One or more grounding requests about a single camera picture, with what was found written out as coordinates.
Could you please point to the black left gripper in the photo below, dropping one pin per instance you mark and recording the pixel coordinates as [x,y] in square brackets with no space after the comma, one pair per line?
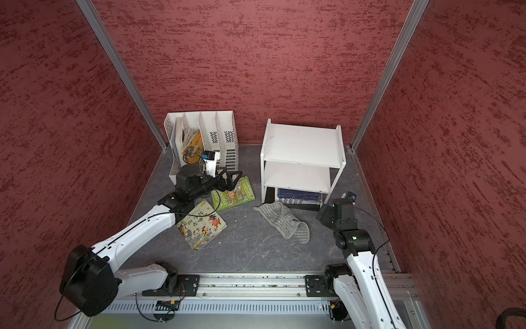
[229,185]

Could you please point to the grey knitted cloth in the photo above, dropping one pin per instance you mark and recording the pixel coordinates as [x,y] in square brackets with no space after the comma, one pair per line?
[284,221]

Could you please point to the white two-tier bookshelf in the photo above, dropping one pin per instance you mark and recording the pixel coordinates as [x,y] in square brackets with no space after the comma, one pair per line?
[301,158]

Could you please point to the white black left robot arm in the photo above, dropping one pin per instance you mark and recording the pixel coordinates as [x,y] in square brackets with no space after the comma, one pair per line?
[93,277]

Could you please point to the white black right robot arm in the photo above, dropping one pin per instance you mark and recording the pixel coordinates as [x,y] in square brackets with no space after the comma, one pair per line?
[363,296]

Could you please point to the green Treehouse book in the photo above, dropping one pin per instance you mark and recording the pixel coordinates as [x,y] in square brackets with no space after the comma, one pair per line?
[242,194]

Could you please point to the colourful Chinese picture book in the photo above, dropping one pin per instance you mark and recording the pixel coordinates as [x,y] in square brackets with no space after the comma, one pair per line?
[201,225]

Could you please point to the yellow Chinese comic book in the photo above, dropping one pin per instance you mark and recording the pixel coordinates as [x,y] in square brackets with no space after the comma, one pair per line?
[193,150]

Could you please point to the white perforated magazine file rack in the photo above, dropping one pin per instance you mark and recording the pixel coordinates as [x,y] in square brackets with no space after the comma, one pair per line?
[191,133]

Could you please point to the blue book under shelf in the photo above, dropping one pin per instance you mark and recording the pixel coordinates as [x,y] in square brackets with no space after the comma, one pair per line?
[288,196]

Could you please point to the blue white magazines stack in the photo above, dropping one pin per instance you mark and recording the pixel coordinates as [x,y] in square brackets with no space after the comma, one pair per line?
[178,140]

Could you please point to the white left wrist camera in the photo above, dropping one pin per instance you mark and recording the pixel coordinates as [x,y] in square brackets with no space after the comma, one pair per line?
[211,160]

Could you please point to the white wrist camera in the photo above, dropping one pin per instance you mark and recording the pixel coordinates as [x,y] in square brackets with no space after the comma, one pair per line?
[349,196]
[211,160]

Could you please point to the aluminium front rail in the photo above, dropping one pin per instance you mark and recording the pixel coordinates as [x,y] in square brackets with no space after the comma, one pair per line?
[249,286]

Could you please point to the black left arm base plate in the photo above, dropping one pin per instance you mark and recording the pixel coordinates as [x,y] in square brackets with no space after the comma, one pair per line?
[185,285]

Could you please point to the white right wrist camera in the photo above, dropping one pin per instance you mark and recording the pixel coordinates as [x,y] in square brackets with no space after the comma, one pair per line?
[349,196]

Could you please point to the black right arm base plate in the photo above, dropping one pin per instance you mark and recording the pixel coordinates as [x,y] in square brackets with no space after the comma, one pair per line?
[319,286]

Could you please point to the left aluminium corner post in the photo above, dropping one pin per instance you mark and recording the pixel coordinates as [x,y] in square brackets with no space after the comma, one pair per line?
[95,22]

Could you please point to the aluminium corner post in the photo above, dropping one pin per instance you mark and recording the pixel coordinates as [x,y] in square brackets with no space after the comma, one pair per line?
[95,22]
[408,29]

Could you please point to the right aluminium corner post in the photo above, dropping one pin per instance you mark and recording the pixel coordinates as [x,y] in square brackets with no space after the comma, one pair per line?
[408,29]

